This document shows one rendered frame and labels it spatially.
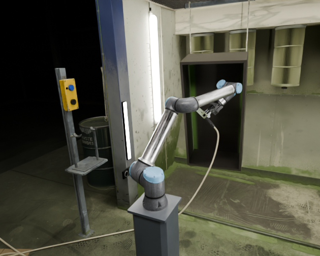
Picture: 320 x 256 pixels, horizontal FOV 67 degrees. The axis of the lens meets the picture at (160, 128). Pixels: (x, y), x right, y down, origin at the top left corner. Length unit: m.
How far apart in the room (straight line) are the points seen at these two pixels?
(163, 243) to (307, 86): 2.86
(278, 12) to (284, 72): 0.70
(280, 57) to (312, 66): 0.56
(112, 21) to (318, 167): 2.94
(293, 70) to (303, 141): 0.94
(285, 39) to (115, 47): 2.06
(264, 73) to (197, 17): 1.24
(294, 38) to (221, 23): 0.89
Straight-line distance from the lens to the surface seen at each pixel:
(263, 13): 3.42
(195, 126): 2.99
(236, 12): 3.47
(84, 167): 2.22
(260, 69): 3.84
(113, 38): 2.43
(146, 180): 1.73
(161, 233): 1.84
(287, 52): 3.45
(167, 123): 1.88
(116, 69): 2.42
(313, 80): 3.86
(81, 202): 2.55
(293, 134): 3.69
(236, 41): 3.49
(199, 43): 3.62
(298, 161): 3.62
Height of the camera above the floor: 1.70
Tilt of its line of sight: 17 degrees down
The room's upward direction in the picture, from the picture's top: 3 degrees counter-clockwise
